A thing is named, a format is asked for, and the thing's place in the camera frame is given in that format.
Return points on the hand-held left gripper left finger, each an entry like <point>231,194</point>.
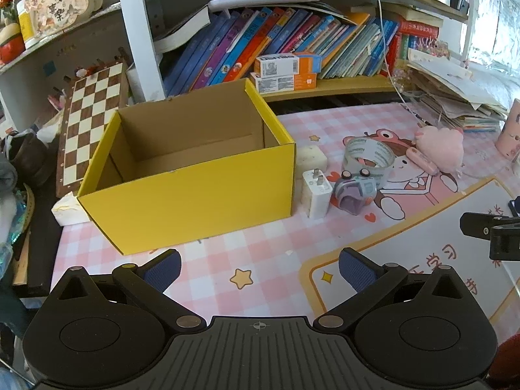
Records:
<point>162,271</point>

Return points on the yellow white bottle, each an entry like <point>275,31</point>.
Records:
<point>26,24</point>

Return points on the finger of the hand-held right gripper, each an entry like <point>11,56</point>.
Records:
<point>477,225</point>

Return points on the row of books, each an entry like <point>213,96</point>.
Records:
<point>252,40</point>

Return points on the clear tape roll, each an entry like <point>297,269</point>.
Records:
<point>367,146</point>

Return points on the white tissue packet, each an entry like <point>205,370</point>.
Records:
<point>67,211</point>

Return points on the grey purple toy truck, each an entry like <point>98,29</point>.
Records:
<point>357,191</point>

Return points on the brown white chessboard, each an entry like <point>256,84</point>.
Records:
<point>91,130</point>

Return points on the pink checked desk mat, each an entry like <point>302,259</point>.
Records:
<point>252,252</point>

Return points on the thick paperback book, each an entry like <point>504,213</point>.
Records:
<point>183,28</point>

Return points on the white wooden bookshelf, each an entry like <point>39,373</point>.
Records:
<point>136,48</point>

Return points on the orange white carton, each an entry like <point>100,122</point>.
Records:
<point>280,83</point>
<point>280,65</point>

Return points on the grey folded cloth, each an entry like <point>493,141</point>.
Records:
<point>7,178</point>

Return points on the pink cup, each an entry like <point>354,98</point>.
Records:
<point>510,130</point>

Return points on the white charger plug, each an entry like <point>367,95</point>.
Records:
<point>315,199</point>

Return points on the white foam block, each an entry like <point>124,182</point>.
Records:
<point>310,158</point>

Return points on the yellow cardboard box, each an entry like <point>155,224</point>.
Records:
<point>195,199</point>

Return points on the red apple ornament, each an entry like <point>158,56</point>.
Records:
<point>10,48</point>

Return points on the iridescent plastic bag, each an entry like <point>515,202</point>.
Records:
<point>12,231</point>

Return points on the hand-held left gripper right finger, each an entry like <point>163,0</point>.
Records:
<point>357,270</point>

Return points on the white lamp bar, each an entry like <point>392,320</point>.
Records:
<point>264,0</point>

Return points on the pile of papers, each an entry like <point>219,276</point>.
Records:
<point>447,89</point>

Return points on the pink plush heart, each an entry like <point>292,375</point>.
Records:
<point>440,148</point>

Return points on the pink cartoon decoration sign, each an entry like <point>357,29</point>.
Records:
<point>53,8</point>

